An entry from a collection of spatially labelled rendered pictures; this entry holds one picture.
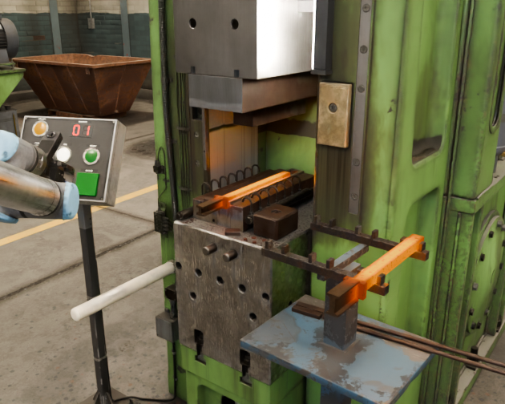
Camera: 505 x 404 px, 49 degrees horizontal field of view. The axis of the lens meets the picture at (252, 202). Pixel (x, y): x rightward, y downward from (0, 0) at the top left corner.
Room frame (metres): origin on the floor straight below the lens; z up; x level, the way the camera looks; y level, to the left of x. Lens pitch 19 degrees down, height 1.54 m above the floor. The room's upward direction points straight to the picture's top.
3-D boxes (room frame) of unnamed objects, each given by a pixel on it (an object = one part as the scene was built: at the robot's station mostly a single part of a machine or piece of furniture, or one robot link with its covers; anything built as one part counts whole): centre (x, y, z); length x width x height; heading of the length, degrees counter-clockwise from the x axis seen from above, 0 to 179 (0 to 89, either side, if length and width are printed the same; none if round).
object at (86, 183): (1.71, 0.54, 1.01); 0.07 x 0.05 x 0.07; 78
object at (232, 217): (1.75, -0.02, 0.96); 0.42 x 0.20 x 0.09; 143
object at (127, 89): (8.38, 2.52, 0.42); 1.89 x 1.20 x 0.85; 56
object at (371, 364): (1.18, -0.22, 0.75); 0.40 x 0.30 x 0.02; 51
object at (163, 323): (1.89, 0.33, 0.36); 0.09 x 0.07 x 0.12; 53
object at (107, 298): (1.72, 0.44, 0.62); 0.44 x 0.05 x 0.05; 143
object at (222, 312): (1.73, -0.07, 0.69); 0.56 x 0.38 x 0.45; 143
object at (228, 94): (1.75, -0.02, 1.32); 0.42 x 0.20 x 0.10; 143
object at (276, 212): (1.53, -0.07, 0.95); 0.12 x 0.08 x 0.06; 143
